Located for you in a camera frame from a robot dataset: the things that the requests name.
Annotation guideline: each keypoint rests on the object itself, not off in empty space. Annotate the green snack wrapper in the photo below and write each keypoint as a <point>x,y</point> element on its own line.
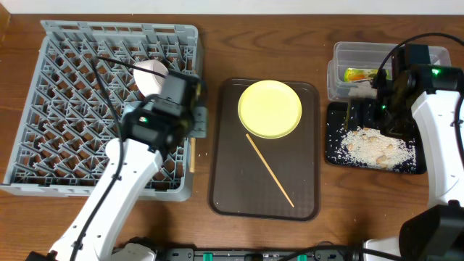
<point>356,75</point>

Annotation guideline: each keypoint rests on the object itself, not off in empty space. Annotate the dark brown serving tray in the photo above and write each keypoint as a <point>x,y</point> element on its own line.
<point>240,185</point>

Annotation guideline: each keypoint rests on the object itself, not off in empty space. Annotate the clear plastic bin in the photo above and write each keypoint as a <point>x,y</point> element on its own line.
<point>362,55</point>

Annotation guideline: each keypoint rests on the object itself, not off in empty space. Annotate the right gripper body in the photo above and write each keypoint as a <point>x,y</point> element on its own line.
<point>377,109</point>

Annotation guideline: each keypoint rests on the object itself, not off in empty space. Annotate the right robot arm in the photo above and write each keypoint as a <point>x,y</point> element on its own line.
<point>422,101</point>

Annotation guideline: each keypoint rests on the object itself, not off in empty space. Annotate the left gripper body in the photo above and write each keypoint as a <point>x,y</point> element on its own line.
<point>199,121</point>

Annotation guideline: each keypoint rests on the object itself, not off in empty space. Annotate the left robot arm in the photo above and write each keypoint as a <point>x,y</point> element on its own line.
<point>151,134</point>

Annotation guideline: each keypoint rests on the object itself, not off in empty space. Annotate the pink bowl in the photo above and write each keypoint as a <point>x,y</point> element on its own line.
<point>149,83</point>

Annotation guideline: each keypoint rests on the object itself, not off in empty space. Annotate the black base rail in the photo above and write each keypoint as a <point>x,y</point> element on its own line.
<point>253,254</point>

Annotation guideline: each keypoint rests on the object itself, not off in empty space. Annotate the yellow plate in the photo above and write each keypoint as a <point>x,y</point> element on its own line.
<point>269,109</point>

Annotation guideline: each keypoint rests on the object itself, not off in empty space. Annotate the black waste tray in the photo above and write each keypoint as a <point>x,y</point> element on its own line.
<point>335,121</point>

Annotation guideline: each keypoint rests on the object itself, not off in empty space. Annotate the grey dish rack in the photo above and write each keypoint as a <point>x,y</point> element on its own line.
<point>83,73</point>

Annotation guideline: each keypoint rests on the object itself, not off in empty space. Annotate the light blue bowl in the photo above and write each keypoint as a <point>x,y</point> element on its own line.
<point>131,107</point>

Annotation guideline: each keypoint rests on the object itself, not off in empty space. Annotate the rice and food scraps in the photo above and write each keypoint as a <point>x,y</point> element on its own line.
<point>366,147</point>

